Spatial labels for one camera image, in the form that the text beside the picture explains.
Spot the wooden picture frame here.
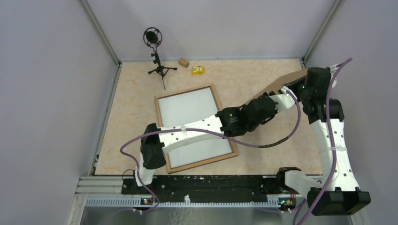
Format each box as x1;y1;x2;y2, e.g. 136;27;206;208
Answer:
155;85;238;174

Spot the small wooden block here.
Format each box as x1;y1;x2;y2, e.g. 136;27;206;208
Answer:
178;58;190;68

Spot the black microphone on tripod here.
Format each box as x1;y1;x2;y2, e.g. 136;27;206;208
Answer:
143;27;178;90

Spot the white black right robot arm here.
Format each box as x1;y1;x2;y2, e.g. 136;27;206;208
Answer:
272;67;371;216

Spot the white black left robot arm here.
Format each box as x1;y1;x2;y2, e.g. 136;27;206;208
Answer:
132;86;300;194

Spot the yellow toy car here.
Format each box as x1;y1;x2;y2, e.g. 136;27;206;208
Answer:
191;66;204;75

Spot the beach landscape photo print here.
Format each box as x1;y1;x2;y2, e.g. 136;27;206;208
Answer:
155;85;238;174

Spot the aluminium frame rail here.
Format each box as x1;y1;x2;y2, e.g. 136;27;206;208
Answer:
67;174;369;225

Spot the brown cardboard backing board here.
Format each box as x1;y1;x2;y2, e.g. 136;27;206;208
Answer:
245;69;307;104

